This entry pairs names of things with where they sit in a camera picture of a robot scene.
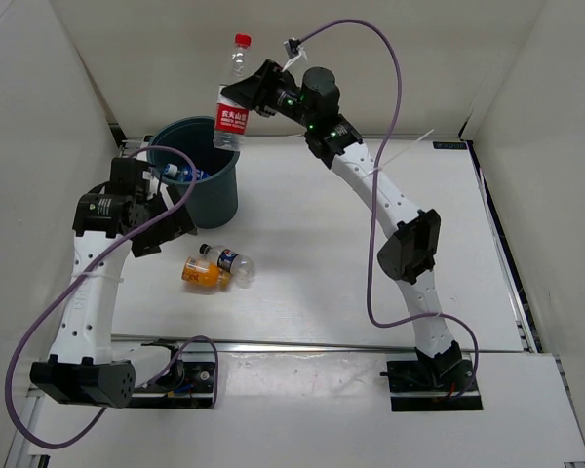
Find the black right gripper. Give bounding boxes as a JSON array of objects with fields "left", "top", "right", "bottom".
[{"left": 221, "top": 59, "right": 317, "bottom": 131}]

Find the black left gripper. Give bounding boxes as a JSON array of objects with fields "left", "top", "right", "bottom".
[{"left": 132, "top": 183, "right": 197, "bottom": 257}]

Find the red label water bottle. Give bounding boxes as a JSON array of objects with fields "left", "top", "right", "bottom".
[{"left": 213, "top": 33, "right": 252, "bottom": 152}]

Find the orange juice bottle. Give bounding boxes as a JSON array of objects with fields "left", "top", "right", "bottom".
[{"left": 181, "top": 257, "right": 231, "bottom": 289}]

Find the blue label water bottle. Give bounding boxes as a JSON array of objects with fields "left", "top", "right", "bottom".
[{"left": 163, "top": 164, "right": 210, "bottom": 182}]

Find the black cap Pepsi bottle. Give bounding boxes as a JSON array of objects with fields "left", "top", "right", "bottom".
[{"left": 199, "top": 244, "right": 255, "bottom": 286}]

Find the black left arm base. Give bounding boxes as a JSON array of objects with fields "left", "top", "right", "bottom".
[{"left": 128, "top": 339, "right": 219, "bottom": 410}]

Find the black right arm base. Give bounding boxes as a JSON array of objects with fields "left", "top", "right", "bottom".
[{"left": 379, "top": 359, "right": 484, "bottom": 412}]

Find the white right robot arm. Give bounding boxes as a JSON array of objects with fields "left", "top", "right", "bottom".
[{"left": 221, "top": 59, "right": 474, "bottom": 398}]

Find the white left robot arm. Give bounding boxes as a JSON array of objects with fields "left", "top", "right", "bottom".
[{"left": 30, "top": 186, "right": 196, "bottom": 409}]

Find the dark green plastic bin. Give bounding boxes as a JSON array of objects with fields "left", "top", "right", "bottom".
[{"left": 149, "top": 116, "right": 240, "bottom": 229}]

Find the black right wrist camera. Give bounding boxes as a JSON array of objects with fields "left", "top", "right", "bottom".
[{"left": 263, "top": 59, "right": 294, "bottom": 82}]

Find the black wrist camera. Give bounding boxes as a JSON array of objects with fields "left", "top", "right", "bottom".
[
  {"left": 105, "top": 157, "right": 153, "bottom": 202},
  {"left": 263, "top": 59, "right": 294, "bottom": 82}
]

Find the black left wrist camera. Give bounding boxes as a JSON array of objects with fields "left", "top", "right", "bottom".
[{"left": 105, "top": 157, "right": 153, "bottom": 202}]

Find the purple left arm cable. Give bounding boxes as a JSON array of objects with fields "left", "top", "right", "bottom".
[{"left": 4, "top": 144, "right": 219, "bottom": 449}]

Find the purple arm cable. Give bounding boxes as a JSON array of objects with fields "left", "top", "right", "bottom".
[
  {"left": 285, "top": 19, "right": 480, "bottom": 401},
  {"left": 4, "top": 144, "right": 219, "bottom": 449}
]

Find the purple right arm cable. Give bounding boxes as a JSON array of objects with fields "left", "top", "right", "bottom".
[{"left": 285, "top": 19, "right": 480, "bottom": 401}]

